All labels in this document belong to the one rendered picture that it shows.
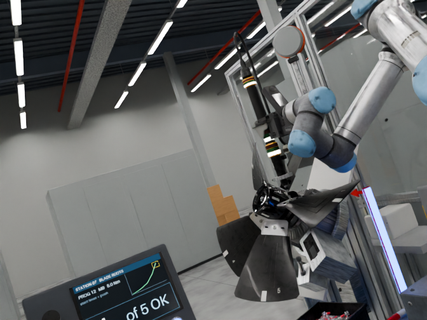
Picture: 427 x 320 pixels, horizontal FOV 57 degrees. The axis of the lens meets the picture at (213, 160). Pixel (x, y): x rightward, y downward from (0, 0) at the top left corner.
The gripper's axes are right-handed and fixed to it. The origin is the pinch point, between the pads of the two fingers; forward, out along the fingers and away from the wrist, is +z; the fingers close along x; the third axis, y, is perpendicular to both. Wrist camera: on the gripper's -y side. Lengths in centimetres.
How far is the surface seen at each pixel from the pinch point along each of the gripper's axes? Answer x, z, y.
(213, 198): 309, 754, 63
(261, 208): -8.1, 3.7, 28.5
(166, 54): 403, 965, -380
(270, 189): -3.6, 1.4, 23.2
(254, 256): -16.9, 3.4, 42.7
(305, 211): -7.4, -19.2, 31.2
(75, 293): -75, -43, 24
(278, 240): -8.1, -0.2, 40.3
